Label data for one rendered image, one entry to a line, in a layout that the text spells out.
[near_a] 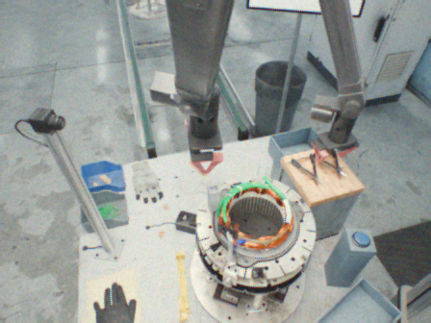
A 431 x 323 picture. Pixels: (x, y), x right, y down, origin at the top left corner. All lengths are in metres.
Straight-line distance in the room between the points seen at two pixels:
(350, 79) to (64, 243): 1.94
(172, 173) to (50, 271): 1.12
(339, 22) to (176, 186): 0.88
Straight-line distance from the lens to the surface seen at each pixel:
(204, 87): 0.44
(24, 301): 2.21
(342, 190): 1.03
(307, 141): 1.26
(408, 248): 2.37
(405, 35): 3.05
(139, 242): 1.22
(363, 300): 0.92
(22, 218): 2.53
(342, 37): 0.79
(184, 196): 1.31
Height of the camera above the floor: 1.83
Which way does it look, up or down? 47 degrees down
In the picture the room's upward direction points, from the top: straight up
